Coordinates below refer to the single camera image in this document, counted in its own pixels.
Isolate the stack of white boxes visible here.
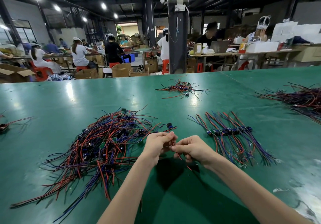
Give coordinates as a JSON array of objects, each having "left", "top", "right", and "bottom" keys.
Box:
[{"left": 270, "top": 21, "right": 321, "bottom": 44}]

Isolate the white head-mounted camera rig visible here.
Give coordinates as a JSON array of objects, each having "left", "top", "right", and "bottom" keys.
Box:
[{"left": 256, "top": 15, "right": 272, "bottom": 31}]

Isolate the large tangled pile of wires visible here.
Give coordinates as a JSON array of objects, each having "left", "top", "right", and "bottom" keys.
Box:
[{"left": 10, "top": 105, "right": 162, "bottom": 223}]

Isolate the sorted row of motor harnesses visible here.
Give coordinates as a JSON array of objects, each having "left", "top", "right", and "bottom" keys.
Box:
[{"left": 188, "top": 110, "right": 277, "bottom": 169}]

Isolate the long wooden work table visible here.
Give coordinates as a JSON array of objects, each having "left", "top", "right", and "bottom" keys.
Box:
[{"left": 188, "top": 49, "right": 302, "bottom": 72}]

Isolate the wired blue motor assembly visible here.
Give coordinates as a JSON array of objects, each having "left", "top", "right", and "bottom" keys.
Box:
[{"left": 157, "top": 123, "right": 194, "bottom": 172}]

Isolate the person's right forearm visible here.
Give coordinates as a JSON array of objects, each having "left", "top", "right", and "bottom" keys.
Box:
[{"left": 204, "top": 154, "right": 315, "bottom": 224}]

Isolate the large cardboard box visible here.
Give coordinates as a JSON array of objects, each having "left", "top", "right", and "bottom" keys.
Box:
[{"left": 292, "top": 44, "right": 321, "bottom": 63}]

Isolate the person's right hand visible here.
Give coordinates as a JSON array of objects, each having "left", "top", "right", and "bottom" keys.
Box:
[{"left": 173, "top": 135, "right": 219, "bottom": 170}]

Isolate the grey laptop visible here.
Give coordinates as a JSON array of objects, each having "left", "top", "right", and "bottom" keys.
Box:
[{"left": 210, "top": 40, "right": 230, "bottom": 54}]

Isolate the dark sprawling heap of wires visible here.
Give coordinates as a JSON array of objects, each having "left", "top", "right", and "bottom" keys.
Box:
[{"left": 255, "top": 82, "right": 321, "bottom": 126}]

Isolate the dark steel pillar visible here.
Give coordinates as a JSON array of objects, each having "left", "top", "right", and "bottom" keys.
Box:
[{"left": 167, "top": 0, "right": 189, "bottom": 74}]

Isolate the small heap of loose wires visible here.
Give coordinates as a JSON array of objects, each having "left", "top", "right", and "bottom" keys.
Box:
[{"left": 154, "top": 79, "right": 211, "bottom": 101}]

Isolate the person's left forearm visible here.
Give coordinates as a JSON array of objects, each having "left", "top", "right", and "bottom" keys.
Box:
[{"left": 97, "top": 154, "right": 161, "bottom": 224}]

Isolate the long white box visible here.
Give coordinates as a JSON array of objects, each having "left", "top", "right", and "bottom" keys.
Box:
[{"left": 245, "top": 41, "right": 279, "bottom": 53}]

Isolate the framed window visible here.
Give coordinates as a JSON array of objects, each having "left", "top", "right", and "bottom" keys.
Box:
[{"left": 0, "top": 18, "right": 38, "bottom": 45}]

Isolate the person's left hand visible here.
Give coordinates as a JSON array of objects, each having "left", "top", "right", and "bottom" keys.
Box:
[{"left": 142, "top": 131, "right": 179, "bottom": 166}]

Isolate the open cardboard box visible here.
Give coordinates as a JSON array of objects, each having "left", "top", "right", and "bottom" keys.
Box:
[
  {"left": 111, "top": 63, "right": 132, "bottom": 78},
  {"left": 74, "top": 68, "right": 99, "bottom": 80},
  {"left": 0, "top": 63, "right": 36, "bottom": 83}
]

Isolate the heap of blue parts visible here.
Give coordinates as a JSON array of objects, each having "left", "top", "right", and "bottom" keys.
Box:
[{"left": 47, "top": 73, "right": 76, "bottom": 81}]

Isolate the lone red wire part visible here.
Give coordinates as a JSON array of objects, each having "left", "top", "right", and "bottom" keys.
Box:
[{"left": 0, "top": 110, "right": 33, "bottom": 134}]

